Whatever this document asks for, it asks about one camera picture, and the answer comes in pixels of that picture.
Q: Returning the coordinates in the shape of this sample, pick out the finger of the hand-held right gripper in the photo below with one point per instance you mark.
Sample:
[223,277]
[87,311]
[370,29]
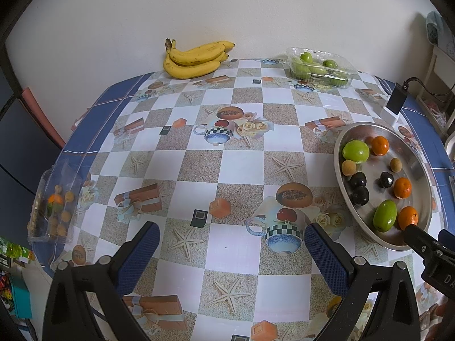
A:
[421,239]
[448,241]

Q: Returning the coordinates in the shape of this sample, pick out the orange tangerine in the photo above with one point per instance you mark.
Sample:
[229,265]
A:
[408,217]
[379,145]
[402,187]

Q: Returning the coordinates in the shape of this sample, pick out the green plastic bag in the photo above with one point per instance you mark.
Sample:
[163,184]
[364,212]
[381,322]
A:
[14,250]

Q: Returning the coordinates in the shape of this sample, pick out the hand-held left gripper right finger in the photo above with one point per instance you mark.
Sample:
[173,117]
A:
[327,259]

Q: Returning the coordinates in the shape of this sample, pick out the small tan longan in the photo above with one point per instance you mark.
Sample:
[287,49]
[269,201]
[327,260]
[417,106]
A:
[395,164]
[348,167]

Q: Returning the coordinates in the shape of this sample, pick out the yellow banana bunch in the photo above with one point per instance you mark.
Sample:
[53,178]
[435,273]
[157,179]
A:
[192,69]

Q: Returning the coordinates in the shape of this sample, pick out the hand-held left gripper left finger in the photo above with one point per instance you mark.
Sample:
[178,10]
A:
[138,255]

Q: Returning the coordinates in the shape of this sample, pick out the dark plum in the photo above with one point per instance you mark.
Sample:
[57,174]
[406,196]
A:
[359,196]
[358,181]
[385,180]

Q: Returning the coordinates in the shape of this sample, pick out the pale blue round object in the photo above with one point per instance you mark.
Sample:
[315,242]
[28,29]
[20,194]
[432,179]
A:
[434,28]

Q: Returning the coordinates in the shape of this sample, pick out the cluster of boxed longans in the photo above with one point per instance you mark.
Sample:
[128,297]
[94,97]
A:
[65,216]

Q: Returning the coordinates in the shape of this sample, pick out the small leafy tangerine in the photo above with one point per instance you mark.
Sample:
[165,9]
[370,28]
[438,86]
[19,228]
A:
[54,199]

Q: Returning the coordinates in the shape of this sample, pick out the clear plastic box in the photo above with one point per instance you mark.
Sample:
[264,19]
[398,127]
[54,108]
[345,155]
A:
[67,174]

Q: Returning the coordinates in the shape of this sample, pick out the white charging stand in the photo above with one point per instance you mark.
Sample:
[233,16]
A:
[389,117]

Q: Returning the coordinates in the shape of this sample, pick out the printed checkered tablecloth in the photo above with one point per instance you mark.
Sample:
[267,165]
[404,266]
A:
[241,170]

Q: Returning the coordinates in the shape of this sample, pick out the round steel bowl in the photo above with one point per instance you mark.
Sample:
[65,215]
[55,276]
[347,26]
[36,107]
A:
[371,165]

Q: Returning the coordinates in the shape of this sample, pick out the clear plastic punnet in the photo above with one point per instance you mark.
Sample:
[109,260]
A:
[347,74]

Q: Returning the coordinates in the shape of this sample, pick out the large green jujube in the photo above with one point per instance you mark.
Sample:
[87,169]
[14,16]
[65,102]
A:
[355,151]
[385,215]

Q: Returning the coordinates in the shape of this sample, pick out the black power bank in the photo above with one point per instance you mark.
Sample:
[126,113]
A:
[396,97]

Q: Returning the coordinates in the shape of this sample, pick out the pile of green jujubes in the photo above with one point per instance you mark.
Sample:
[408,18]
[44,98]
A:
[305,57]

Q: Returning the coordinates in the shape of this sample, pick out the teal box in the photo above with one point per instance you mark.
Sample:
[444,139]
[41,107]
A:
[22,298]

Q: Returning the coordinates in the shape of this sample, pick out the white chair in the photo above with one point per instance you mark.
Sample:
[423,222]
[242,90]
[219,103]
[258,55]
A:
[435,64]

